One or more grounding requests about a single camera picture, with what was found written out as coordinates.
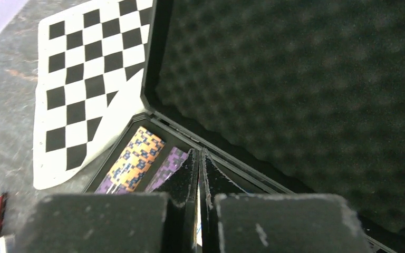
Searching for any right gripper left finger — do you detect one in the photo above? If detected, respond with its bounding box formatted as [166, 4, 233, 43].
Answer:
[14, 149, 199, 252]

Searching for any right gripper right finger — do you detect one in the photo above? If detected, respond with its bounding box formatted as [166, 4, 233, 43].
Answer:
[199, 149, 371, 252]

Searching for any orange poker chip stack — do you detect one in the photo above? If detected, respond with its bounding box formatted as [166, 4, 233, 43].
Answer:
[95, 126, 166, 194]

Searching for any black white checkerboard mat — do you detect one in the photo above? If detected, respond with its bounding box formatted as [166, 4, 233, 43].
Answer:
[33, 1, 153, 190]

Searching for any black poker set case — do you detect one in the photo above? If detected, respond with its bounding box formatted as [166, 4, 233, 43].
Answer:
[85, 1, 405, 252]

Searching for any purple poker chip stack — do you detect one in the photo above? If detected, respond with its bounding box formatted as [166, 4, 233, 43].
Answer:
[145, 147, 188, 192]

